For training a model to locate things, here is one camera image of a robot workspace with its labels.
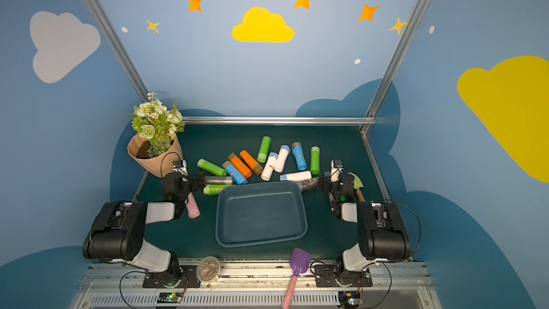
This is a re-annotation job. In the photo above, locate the pink trash bag roll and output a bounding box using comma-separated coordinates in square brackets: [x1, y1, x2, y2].
[186, 193, 201, 219]

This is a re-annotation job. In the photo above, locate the grey trash bag roll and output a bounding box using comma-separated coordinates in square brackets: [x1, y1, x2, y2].
[204, 176, 234, 185]
[295, 177, 319, 193]

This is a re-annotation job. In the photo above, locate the green trash bag roll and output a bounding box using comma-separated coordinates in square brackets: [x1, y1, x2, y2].
[310, 146, 320, 175]
[197, 159, 227, 177]
[203, 185, 231, 195]
[257, 136, 272, 164]

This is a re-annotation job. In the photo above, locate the dark teal storage box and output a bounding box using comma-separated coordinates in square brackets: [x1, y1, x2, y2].
[215, 181, 308, 248]

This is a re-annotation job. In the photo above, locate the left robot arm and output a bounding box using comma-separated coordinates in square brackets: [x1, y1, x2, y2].
[82, 172, 205, 288]

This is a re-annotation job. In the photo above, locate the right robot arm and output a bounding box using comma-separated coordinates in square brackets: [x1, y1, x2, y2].
[317, 172, 413, 287]

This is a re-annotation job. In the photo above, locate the white roll lying flat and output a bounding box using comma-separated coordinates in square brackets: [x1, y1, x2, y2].
[280, 170, 313, 183]

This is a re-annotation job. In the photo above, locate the blue trash bag roll right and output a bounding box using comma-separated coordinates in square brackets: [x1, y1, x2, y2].
[292, 142, 307, 171]

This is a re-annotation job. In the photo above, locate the blue trash bag roll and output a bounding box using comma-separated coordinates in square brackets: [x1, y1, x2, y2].
[292, 142, 307, 171]
[223, 161, 248, 185]

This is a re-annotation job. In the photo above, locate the blue trash bag roll left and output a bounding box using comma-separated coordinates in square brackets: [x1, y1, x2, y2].
[223, 161, 248, 185]

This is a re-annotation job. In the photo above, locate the orange trash bag roll left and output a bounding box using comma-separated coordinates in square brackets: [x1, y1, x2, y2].
[227, 153, 252, 179]

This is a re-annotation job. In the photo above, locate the orange trash bag roll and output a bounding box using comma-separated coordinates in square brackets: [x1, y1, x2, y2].
[240, 150, 263, 175]
[227, 153, 252, 179]

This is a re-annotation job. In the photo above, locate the white trash bag roll right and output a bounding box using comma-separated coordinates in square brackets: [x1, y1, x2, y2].
[273, 144, 290, 173]

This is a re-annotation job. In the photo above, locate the white trash bag roll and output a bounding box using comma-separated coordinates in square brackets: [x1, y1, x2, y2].
[260, 152, 278, 182]
[273, 144, 290, 173]

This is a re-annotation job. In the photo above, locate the orange trash bag roll right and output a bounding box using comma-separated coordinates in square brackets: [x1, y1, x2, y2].
[240, 150, 263, 175]

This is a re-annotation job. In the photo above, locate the white trash bag roll left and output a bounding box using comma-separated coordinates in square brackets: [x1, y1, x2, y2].
[260, 152, 278, 182]

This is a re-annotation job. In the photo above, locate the green toy trowel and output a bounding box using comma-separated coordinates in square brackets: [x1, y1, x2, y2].
[350, 173, 365, 202]

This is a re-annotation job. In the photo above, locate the flower pot with plant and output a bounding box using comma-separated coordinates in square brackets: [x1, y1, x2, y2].
[127, 92, 185, 177]

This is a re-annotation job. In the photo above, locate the purple toy shovel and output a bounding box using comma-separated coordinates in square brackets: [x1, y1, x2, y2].
[281, 247, 311, 309]

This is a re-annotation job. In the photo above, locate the clear plastic lidded cup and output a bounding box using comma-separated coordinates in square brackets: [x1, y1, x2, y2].
[196, 256, 221, 283]

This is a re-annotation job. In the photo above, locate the right controller board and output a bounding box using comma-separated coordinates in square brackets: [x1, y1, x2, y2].
[337, 291, 363, 309]

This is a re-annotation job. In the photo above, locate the controller board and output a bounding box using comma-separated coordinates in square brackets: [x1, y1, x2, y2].
[157, 293, 183, 304]
[337, 291, 363, 309]

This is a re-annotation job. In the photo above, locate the left controller board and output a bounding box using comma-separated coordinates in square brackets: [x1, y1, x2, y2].
[157, 293, 183, 304]

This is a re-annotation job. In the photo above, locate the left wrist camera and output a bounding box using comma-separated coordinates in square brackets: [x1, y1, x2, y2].
[172, 160, 188, 177]

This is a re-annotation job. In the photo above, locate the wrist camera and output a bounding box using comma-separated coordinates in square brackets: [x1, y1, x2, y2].
[330, 160, 344, 183]
[172, 160, 188, 177]

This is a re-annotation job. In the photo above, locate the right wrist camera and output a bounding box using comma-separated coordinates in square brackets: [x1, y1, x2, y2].
[330, 160, 344, 183]

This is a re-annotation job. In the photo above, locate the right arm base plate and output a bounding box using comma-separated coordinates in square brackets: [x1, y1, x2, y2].
[312, 263, 373, 288]

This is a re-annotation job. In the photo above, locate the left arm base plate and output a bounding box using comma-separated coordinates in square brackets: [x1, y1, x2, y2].
[142, 265, 201, 290]

